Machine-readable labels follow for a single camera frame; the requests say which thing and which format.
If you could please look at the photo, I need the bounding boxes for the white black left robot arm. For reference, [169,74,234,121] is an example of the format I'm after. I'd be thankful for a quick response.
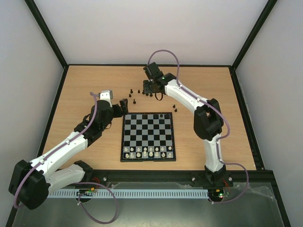
[9,98,128,210]

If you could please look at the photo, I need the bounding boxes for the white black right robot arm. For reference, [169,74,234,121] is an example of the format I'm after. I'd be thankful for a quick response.
[143,62,226,185]

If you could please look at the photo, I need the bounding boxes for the black and white chessboard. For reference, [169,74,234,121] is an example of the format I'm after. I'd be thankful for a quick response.
[120,112,176,162]

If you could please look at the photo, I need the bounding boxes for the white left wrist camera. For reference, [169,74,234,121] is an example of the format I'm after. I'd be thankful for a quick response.
[99,89,113,100]

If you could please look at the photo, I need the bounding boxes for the black aluminium rail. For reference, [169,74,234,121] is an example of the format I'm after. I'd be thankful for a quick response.
[89,169,275,187]

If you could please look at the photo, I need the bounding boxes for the white cable duct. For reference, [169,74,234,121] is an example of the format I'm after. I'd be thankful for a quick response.
[48,189,209,199]

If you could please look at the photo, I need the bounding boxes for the black enclosure frame post left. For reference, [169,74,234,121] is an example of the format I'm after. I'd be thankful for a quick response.
[23,0,68,69]

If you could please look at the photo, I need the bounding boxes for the black enclosure frame post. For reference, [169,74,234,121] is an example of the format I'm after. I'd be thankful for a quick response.
[232,0,278,69]
[23,0,68,69]

